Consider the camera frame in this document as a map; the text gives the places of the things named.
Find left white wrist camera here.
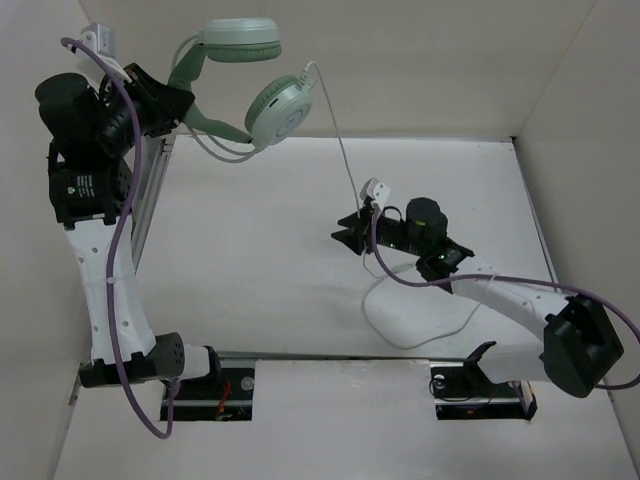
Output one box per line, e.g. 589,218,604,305
76,22,121,81

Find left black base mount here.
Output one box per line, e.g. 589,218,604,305
173,359,256,422

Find purple cable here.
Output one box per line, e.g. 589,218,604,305
60,37,176,441
369,207,640,390

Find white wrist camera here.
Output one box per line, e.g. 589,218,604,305
359,178,391,210
76,22,121,81

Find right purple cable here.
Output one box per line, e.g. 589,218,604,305
369,207,640,390

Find aluminium rail left edge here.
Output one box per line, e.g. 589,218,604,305
131,134,176,269

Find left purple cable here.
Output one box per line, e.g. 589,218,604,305
60,37,176,441

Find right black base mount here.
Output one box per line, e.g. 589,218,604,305
428,341,538,421

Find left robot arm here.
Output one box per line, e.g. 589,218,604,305
35,64,224,397

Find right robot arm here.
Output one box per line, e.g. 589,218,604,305
331,197,624,398

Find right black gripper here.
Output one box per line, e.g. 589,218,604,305
331,204,427,257

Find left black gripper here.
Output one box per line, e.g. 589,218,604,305
99,61,196,154

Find mint green headphones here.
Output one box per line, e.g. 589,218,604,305
168,17,314,164

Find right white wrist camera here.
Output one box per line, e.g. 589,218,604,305
359,178,391,210

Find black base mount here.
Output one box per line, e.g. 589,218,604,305
428,341,538,421
173,359,256,422

